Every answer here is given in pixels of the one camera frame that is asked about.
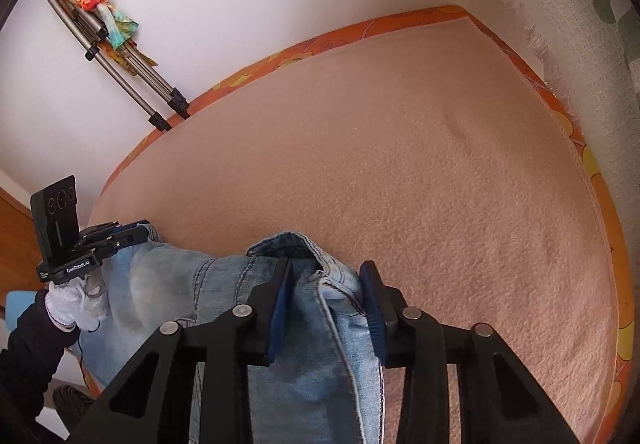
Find left dark sleeve forearm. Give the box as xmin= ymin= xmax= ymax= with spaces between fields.
xmin=1 ymin=290 xmax=80 ymax=424

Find blue chair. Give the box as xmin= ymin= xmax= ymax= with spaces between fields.
xmin=6 ymin=290 xmax=36 ymax=330

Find left white gloved hand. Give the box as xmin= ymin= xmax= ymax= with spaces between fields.
xmin=44 ymin=273 xmax=110 ymax=331

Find colourful hanging fabric ornament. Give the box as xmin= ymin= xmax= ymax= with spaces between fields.
xmin=59 ymin=0 xmax=139 ymax=76

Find wooden door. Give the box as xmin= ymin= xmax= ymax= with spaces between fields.
xmin=0 ymin=190 xmax=42 ymax=308

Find light blue denim jeans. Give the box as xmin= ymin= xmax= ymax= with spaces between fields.
xmin=72 ymin=233 xmax=384 ymax=443

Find orange floral mattress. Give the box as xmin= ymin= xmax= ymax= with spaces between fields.
xmin=81 ymin=4 xmax=637 ymax=444

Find green white patterned cushion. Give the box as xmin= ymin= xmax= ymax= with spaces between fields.
xmin=504 ymin=0 xmax=639 ymax=270

